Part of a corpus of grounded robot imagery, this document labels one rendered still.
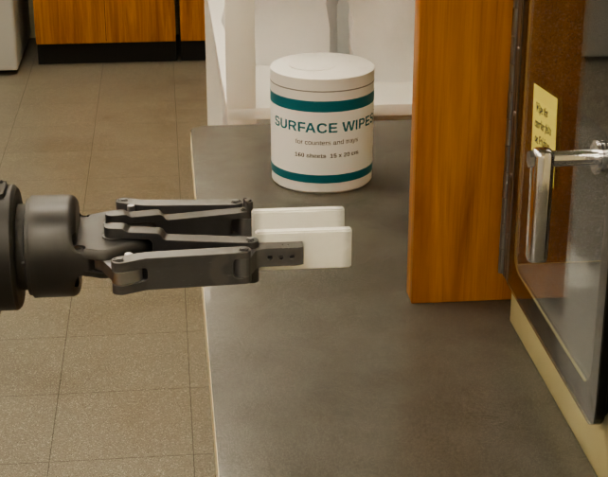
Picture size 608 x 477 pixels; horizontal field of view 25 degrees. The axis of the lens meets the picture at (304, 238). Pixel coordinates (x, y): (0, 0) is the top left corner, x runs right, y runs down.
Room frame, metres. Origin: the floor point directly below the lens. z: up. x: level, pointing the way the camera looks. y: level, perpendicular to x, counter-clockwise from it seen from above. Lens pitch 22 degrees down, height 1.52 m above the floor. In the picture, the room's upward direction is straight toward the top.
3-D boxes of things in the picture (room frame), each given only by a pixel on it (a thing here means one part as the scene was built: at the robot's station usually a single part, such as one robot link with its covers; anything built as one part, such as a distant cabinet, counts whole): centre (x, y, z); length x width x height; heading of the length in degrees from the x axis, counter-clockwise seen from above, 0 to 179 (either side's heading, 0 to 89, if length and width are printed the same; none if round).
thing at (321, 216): (0.97, 0.00, 1.14); 0.07 x 0.01 x 0.03; 96
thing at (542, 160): (0.97, -0.19, 1.17); 0.05 x 0.03 x 0.10; 95
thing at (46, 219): (0.94, 0.16, 1.14); 0.09 x 0.08 x 0.07; 96
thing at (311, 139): (1.67, -0.02, 1.01); 0.13 x 0.13 x 0.15
